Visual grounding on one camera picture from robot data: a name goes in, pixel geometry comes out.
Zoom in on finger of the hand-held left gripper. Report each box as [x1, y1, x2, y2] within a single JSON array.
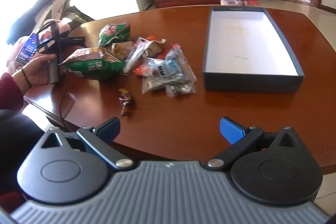
[[62, 36, 87, 48]]

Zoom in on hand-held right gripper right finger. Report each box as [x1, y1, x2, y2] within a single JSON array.
[[205, 116, 301, 170]]

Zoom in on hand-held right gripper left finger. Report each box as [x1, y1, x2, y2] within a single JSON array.
[[39, 116, 134, 170]]

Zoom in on green snack bag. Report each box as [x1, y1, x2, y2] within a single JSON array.
[[98, 22, 131, 47], [63, 47, 127, 81]]

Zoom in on brown snack packet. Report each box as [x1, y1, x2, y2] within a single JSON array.
[[145, 40, 167, 58], [112, 41, 136, 60]]

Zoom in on grey cardboard box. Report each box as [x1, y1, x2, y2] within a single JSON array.
[[202, 6, 305, 94]]

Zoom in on person's left hand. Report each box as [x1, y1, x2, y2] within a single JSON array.
[[7, 37, 58, 88]]

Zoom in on small wrapped candy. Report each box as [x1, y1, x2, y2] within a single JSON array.
[[118, 88, 135, 117]]

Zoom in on dark cloth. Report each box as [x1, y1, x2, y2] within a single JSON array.
[[7, 0, 44, 43]]

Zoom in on person's dark trousers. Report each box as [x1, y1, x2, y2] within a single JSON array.
[[0, 109, 46, 214]]

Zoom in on white plastic jug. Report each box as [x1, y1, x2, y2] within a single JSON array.
[[220, 0, 247, 6]]

